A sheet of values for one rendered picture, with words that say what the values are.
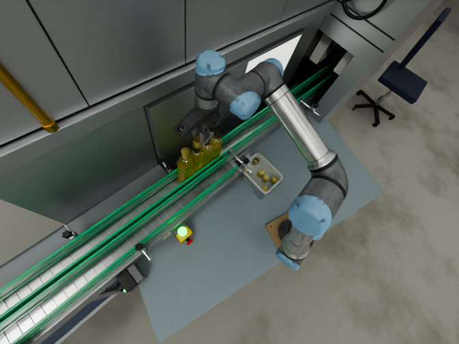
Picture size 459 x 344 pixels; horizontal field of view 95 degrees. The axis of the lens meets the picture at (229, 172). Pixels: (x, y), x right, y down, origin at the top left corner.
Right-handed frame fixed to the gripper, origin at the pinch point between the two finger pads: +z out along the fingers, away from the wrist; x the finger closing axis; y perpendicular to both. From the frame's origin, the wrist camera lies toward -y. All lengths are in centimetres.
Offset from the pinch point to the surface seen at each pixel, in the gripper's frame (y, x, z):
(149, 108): -11.0, 12.4, -13.3
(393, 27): 104, -16, -25
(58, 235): -62, 12, 31
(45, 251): -68, 9, 31
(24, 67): -33, 15, -36
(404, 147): 265, -108, 118
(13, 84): -36, 12, -35
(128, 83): -14.2, 14.8, -23.1
